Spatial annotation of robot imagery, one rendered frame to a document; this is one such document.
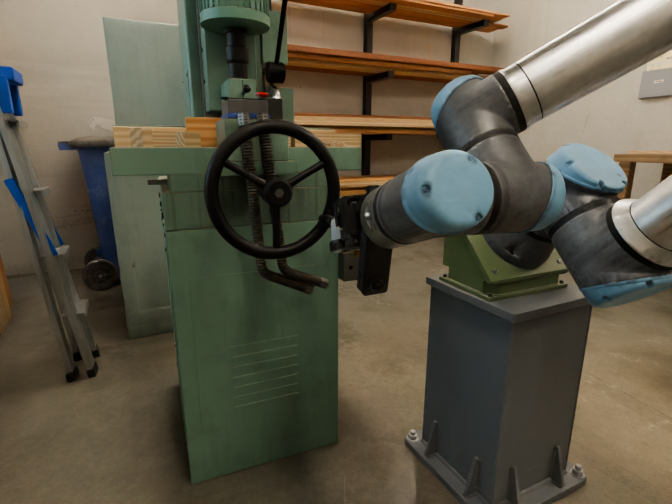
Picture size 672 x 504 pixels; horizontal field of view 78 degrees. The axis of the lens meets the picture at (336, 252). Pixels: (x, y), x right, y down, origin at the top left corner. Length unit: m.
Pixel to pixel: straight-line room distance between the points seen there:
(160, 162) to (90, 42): 2.61
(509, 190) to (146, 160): 0.77
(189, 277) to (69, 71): 2.66
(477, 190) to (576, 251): 0.49
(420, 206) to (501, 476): 0.91
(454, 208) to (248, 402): 0.92
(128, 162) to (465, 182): 0.76
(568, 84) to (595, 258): 0.39
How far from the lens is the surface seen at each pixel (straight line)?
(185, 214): 1.04
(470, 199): 0.47
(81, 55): 3.59
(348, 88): 4.03
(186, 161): 1.03
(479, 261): 1.04
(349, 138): 1.31
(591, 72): 0.65
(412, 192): 0.46
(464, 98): 0.63
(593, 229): 0.94
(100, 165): 2.94
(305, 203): 1.10
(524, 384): 1.13
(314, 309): 1.18
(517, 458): 1.26
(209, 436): 1.28
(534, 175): 0.56
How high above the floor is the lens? 0.90
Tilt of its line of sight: 14 degrees down
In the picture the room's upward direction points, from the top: straight up
